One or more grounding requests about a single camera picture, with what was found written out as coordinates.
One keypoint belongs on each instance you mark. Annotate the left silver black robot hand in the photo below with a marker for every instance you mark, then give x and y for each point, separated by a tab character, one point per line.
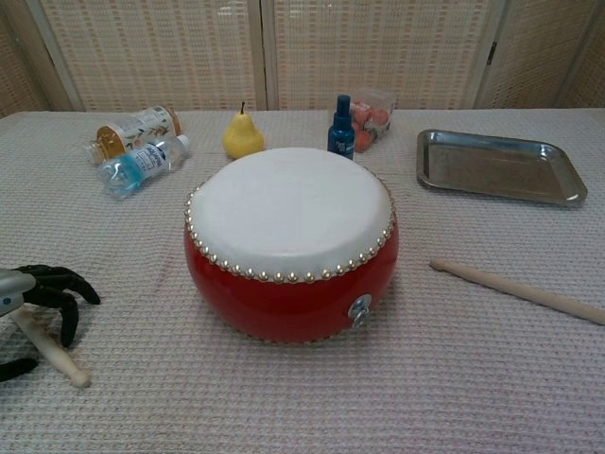
47	284

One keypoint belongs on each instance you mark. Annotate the wooden drumstick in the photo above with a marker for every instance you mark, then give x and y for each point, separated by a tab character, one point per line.
520	288
52	352

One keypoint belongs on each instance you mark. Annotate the red drum with white skin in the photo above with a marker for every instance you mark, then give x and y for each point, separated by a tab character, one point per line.
283	208

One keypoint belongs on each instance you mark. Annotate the clear water bottle blue label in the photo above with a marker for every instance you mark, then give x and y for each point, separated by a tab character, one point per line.
142	163

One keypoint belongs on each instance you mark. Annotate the amber tea bottle floral label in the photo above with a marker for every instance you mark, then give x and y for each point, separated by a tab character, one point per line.
137	125

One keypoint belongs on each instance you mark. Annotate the yellow pear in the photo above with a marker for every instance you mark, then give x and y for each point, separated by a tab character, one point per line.
241	137

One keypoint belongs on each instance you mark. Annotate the woven folding screen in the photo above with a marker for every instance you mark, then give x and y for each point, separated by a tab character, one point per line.
165	47

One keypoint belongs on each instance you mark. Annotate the white waffle tablecloth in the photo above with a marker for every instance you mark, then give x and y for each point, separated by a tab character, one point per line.
302	402

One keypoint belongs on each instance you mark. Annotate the blue spray bottle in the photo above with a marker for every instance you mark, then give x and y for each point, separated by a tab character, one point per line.
341	137

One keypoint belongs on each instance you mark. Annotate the clear box of red fruit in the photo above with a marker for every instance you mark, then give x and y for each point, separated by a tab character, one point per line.
375	123

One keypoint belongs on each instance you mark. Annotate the rectangular metal tray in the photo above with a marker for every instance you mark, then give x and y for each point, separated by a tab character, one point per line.
496	165

